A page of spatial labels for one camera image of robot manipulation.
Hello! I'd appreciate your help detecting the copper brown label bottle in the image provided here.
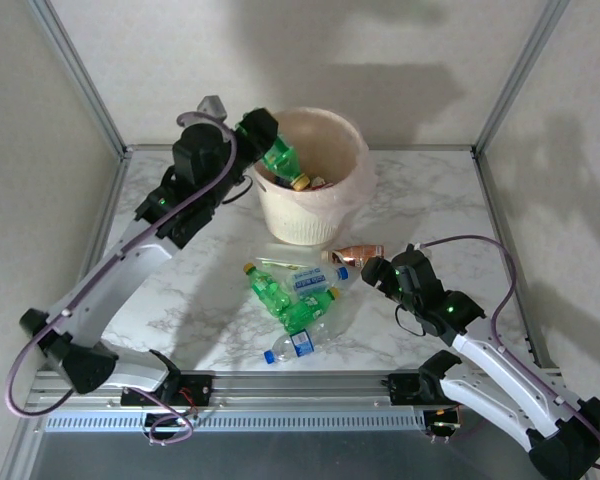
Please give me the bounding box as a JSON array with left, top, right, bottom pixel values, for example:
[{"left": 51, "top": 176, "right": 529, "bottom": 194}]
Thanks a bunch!
[{"left": 321, "top": 243, "right": 387, "bottom": 270}]

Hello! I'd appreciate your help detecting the green bottle yellow cap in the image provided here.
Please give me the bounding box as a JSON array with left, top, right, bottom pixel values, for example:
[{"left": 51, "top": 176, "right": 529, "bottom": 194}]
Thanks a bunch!
[
  {"left": 260, "top": 133, "right": 312, "bottom": 194},
  {"left": 274, "top": 286, "right": 342, "bottom": 335},
  {"left": 243, "top": 262, "right": 294, "bottom": 314}
]

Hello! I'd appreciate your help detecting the clear bottle blue-white label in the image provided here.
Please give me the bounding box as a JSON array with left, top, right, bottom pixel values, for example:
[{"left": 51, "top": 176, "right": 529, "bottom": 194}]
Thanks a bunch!
[{"left": 282, "top": 266, "right": 352, "bottom": 300}]

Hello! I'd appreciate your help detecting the clear plastic bottle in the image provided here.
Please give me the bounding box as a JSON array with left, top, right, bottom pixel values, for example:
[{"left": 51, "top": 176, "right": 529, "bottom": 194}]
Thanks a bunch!
[{"left": 253, "top": 254, "right": 331, "bottom": 274}]

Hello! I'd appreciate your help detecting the clear water bottle blue cap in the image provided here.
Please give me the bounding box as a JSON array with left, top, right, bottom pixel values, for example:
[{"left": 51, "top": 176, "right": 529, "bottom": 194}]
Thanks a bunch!
[{"left": 263, "top": 322, "right": 336, "bottom": 365}]

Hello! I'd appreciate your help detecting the translucent pink bin liner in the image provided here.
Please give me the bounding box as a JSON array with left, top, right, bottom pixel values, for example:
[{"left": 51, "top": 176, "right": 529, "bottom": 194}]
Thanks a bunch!
[{"left": 243, "top": 104, "right": 377, "bottom": 229}]

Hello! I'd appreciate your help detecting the cream plastic bin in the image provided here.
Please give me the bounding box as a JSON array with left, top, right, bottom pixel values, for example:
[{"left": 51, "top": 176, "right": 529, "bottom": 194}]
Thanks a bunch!
[{"left": 244, "top": 105, "right": 376, "bottom": 246}]

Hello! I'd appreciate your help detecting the aluminium rear crossbar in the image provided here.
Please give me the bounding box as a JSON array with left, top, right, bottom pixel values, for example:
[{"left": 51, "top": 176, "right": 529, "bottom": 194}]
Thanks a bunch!
[{"left": 123, "top": 143, "right": 477, "bottom": 153}]

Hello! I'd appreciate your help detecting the grey metal panel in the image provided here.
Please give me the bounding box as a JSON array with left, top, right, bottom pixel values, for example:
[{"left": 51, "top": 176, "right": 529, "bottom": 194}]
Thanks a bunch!
[{"left": 2, "top": 412, "right": 594, "bottom": 480}]

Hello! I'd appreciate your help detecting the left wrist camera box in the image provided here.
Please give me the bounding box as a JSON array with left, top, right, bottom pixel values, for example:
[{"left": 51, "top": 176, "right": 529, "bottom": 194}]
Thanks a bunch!
[{"left": 196, "top": 94, "right": 227, "bottom": 122}]

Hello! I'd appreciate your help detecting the aluminium side rail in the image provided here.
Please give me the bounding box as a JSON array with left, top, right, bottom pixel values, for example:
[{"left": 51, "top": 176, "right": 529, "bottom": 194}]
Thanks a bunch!
[
  {"left": 82, "top": 151, "right": 132, "bottom": 291},
  {"left": 472, "top": 149, "right": 564, "bottom": 374}
]

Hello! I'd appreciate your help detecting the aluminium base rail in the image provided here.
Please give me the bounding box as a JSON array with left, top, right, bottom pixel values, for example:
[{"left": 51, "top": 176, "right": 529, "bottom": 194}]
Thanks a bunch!
[{"left": 23, "top": 368, "right": 575, "bottom": 414}]

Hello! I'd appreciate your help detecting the aluminium frame post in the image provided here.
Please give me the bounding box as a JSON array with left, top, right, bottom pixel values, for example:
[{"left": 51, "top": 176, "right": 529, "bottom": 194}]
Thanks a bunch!
[
  {"left": 27, "top": 0, "right": 134, "bottom": 159},
  {"left": 472, "top": 0, "right": 574, "bottom": 159}
]

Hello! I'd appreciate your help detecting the slotted grey cable duct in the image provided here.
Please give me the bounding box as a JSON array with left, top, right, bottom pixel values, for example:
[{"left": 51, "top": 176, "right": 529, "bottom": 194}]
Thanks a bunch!
[{"left": 44, "top": 412, "right": 427, "bottom": 434}]

